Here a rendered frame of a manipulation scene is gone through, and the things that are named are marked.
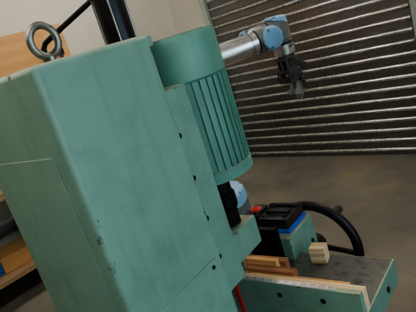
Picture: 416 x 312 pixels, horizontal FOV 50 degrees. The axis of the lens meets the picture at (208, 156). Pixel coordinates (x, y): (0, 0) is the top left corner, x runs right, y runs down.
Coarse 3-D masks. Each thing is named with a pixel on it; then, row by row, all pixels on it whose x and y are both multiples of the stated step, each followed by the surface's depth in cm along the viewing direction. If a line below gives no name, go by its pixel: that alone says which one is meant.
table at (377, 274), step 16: (304, 256) 113; (336, 256) 109; (352, 256) 107; (304, 272) 107; (320, 272) 105; (336, 272) 103; (352, 272) 101; (368, 272) 99; (384, 272) 97; (368, 288) 94; (384, 288) 95; (256, 304) 102; (272, 304) 99; (384, 304) 95
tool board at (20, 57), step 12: (12, 36) 387; (24, 36) 394; (36, 36) 401; (60, 36) 417; (0, 48) 379; (12, 48) 386; (24, 48) 393; (48, 48) 409; (0, 60) 379; (12, 60) 386; (24, 60) 393; (36, 60) 401; (0, 72) 379; (12, 72) 386
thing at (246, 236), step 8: (240, 216) 106; (248, 216) 105; (240, 224) 102; (248, 224) 102; (256, 224) 105; (232, 232) 99; (240, 232) 100; (248, 232) 102; (256, 232) 105; (240, 240) 100; (248, 240) 102; (256, 240) 104; (240, 248) 99; (248, 248) 102; (240, 256) 99
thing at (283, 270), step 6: (246, 264) 109; (252, 264) 108; (258, 264) 107; (246, 270) 108; (252, 270) 106; (258, 270) 105; (264, 270) 104; (270, 270) 104; (276, 270) 103; (282, 270) 102; (288, 270) 101; (294, 270) 101
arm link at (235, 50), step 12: (252, 36) 169; (264, 36) 168; (276, 36) 170; (228, 48) 166; (240, 48) 167; (252, 48) 169; (264, 48) 171; (276, 48) 171; (228, 60) 167; (240, 60) 171
